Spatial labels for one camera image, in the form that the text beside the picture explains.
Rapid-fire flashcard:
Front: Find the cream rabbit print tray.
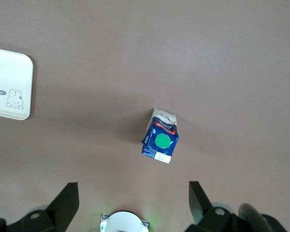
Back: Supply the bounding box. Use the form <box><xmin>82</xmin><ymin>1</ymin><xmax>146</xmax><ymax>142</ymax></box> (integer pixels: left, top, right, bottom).
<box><xmin>0</xmin><ymin>47</ymin><xmax>34</xmax><ymax>121</ymax></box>

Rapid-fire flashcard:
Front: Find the blue milk carton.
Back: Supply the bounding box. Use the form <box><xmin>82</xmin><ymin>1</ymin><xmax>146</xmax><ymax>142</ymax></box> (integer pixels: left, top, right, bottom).
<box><xmin>141</xmin><ymin>107</ymin><xmax>180</xmax><ymax>164</ymax></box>

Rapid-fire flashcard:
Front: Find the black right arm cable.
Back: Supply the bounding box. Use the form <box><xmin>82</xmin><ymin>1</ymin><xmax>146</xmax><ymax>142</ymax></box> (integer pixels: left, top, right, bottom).
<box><xmin>238</xmin><ymin>203</ymin><xmax>274</xmax><ymax>232</ymax></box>

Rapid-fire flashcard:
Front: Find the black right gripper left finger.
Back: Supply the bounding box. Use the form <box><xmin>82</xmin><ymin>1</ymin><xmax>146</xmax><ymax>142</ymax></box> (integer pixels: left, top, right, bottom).
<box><xmin>0</xmin><ymin>182</ymin><xmax>80</xmax><ymax>232</ymax></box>

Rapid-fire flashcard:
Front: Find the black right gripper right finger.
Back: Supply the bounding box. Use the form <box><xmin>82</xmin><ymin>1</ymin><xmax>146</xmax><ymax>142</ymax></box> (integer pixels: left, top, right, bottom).
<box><xmin>185</xmin><ymin>180</ymin><xmax>288</xmax><ymax>232</ymax></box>

